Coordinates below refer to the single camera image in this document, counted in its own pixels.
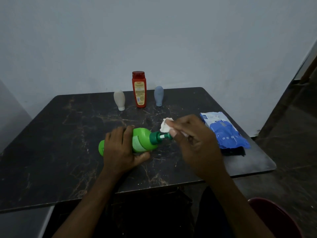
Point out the black flat pouch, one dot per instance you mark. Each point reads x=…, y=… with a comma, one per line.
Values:
x=234, y=151

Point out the red plastic bottle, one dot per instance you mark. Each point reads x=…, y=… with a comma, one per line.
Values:
x=139, y=91

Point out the person's right forearm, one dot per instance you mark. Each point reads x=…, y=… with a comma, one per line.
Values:
x=237, y=210

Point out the person's left middle finger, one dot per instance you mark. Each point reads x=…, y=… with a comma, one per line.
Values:
x=118, y=138

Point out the dark red plastic chair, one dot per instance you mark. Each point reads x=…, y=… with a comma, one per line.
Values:
x=275, y=218

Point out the person's left hand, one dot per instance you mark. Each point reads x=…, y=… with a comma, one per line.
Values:
x=117, y=158

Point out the white tissue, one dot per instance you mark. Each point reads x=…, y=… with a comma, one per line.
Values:
x=164, y=125

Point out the person's dark trousers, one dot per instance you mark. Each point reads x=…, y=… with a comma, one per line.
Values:
x=153, y=215

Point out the grey-blue silicone squeeze bottle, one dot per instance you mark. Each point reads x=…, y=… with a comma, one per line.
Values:
x=158, y=96

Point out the person's left forearm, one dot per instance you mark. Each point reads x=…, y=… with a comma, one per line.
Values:
x=86, y=210

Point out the person's left thumb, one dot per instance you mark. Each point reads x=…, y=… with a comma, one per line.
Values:
x=141, y=158

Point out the person's right hand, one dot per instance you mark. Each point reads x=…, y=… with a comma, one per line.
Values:
x=200, y=151

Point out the green pump bottle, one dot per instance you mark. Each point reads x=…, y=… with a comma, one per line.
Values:
x=142, y=140

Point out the beige silicone squeeze bottle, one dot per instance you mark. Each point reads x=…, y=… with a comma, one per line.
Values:
x=119, y=99

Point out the dark wooden door frame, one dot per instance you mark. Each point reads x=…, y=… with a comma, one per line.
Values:
x=308, y=66

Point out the blue and white wipes packet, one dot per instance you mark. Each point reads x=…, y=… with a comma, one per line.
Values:
x=226, y=132

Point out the person's right thumb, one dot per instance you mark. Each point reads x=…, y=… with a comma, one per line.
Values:
x=176, y=132

